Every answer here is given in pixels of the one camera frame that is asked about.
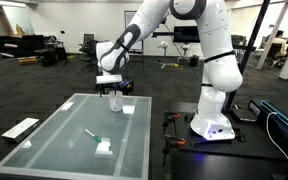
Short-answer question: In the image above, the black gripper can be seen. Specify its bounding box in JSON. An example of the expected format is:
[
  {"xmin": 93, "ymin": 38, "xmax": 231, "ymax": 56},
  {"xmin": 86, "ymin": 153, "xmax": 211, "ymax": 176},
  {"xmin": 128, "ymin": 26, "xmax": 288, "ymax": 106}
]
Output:
[{"xmin": 95, "ymin": 80, "xmax": 134, "ymax": 95}]

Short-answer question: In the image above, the white ceramic mug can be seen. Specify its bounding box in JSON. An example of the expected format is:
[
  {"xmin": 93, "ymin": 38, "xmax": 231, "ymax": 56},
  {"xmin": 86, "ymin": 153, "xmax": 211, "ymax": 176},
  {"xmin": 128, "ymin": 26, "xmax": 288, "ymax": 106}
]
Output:
[{"xmin": 109, "ymin": 91, "xmax": 123, "ymax": 112}]

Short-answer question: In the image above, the green and white pen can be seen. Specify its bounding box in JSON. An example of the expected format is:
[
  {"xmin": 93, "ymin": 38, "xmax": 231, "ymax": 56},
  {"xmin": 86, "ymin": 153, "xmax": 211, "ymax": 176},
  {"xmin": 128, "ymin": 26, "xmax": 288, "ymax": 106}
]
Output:
[{"xmin": 85, "ymin": 129, "xmax": 102, "ymax": 143}]

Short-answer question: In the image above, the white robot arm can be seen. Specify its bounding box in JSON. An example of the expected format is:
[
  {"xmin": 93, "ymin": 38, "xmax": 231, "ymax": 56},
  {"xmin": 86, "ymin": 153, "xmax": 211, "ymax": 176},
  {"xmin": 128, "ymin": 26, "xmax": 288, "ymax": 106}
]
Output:
[{"xmin": 96, "ymin": 0, "xmax": 243, "ymax": 141}]

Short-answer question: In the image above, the black office chair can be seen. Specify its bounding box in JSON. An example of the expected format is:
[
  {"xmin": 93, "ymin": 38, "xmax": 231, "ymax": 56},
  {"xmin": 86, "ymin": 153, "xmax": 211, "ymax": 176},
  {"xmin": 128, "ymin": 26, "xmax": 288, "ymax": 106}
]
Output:
[{"xmin": 79, "ymin": 34, "xmax": 98, "ymax": 69}]

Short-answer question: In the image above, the upper orange black clamp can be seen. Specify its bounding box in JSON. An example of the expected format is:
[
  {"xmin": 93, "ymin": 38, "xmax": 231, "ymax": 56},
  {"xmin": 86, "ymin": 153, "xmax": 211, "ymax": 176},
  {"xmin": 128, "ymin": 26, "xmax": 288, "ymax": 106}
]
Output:
[{"xmin": 162, "ymin": 111, "xmax": 180, "ymax": 131}]

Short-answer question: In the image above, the orange black clamp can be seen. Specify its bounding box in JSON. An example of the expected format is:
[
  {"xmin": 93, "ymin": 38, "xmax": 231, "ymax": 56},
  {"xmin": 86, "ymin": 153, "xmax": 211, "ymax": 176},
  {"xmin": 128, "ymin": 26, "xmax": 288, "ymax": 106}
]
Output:
[
  {"xmin": 162, "ymin": 111, "xmax": 180, "ymax": 131},
  {"xmin": 162, "ymin": 135, "xmax": 186, "ymax": 166}
]

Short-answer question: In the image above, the glass table top panel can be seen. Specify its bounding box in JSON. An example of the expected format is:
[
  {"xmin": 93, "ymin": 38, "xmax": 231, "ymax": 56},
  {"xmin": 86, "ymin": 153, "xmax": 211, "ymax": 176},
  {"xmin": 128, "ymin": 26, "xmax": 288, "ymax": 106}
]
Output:
[{"xmin": 0, "ymin": 93, "xmax": 152, "ymax": 180}]

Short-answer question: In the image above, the lower orange black clamp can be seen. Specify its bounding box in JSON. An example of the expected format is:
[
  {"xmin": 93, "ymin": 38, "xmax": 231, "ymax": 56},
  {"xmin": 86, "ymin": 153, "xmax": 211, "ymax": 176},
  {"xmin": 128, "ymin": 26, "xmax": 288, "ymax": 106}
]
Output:
[{"xmin": 162, "ymin": 135, "xmax": 186, "ymax": 166}]

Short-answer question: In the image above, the black monitor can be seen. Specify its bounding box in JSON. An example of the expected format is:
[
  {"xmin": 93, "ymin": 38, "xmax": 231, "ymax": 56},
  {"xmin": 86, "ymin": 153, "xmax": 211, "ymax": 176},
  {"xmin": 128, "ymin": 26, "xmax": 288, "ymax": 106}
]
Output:
[{"xmin": 174, "ymin": 26, "xmax": 200, "ymax": 43}]

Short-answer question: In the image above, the black electronics box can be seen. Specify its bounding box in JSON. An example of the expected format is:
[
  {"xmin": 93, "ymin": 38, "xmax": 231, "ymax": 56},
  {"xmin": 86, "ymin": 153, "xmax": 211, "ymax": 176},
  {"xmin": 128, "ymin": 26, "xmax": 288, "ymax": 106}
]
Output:
[{"xmin": 232, "ymin": 109, "xmax": 257, "ymax": 122}]

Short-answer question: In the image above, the seated person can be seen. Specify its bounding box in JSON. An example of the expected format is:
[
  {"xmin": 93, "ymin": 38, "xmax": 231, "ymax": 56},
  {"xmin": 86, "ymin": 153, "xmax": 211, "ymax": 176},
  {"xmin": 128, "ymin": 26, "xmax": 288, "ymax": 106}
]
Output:
[{"xmin": 272, "ymin": 30, "xmax": 287, "ymax": 56}]

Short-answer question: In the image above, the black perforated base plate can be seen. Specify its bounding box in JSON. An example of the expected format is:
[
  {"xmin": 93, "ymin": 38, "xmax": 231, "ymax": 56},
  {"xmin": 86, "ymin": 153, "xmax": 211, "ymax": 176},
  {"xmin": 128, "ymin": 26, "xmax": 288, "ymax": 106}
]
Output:
[{"xmin": 166, "ymin": 102, "xmax": 284, "ymax": 160}]

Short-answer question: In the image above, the white cable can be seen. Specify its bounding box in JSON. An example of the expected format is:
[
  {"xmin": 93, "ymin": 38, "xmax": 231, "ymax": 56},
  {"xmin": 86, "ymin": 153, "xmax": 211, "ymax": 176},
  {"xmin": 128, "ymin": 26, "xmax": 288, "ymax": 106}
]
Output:
[{"xmin": 266, "ymin": 111, "xmax": 288, "ymax": 169}]

